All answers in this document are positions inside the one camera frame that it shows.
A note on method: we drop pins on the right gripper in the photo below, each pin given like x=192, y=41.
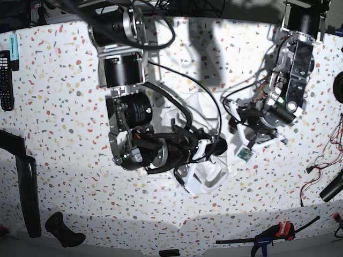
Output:
x=207, y=168

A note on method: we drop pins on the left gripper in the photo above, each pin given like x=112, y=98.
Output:
x=251, y=131

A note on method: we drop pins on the white T-shirt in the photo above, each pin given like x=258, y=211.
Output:
x=204, y=116

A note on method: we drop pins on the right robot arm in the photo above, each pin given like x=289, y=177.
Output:
x=150, y=128

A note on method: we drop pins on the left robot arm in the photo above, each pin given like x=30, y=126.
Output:
x=279, y=97

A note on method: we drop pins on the black round object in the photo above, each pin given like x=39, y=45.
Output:
x=338, y=87

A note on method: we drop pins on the black cylinder tube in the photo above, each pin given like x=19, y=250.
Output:
x=332, y=189

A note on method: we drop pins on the black orange bar clamp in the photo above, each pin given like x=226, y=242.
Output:
x=285, y=232

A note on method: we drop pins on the small black rectangular device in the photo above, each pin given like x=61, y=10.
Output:
x=169, y=253

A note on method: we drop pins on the small red black connector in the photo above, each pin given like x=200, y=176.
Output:
x=336, y=217

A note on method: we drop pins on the terrazzo pattern table cloth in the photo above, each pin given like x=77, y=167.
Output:
x=61, y=112

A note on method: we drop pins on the black TV remote control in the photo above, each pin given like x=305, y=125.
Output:
x=7, y=98

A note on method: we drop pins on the turquoise highlighter marker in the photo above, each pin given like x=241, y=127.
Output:
x=14, y=53

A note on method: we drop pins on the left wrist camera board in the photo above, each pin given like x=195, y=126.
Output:
x=245, y=153

